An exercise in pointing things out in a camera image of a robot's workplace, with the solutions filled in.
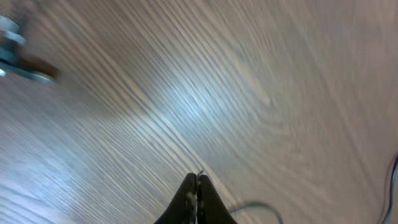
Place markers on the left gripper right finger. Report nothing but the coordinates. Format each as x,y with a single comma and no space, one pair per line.
210,207

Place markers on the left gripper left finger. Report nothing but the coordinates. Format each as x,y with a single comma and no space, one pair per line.
183,207

